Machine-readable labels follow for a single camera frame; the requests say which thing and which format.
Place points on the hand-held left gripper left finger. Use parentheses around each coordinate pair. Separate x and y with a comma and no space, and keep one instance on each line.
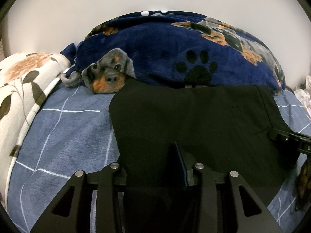
(109,187)

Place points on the white floral pillow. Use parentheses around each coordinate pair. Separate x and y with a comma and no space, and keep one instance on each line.
(19,85)

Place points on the navy dog print blanket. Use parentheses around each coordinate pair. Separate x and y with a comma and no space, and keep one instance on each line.
(158,46)

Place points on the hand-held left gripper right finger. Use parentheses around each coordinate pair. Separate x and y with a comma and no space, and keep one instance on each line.
(182,167)

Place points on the white patterned cloth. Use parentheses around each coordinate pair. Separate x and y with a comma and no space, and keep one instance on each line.
(303,94)

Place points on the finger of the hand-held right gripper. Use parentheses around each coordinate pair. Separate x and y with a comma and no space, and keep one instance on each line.
(281,136)

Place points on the blue grid bed sheet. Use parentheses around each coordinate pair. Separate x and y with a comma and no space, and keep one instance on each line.
(73,138)

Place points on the black pants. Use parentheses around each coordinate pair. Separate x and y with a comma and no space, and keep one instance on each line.
(194,126)

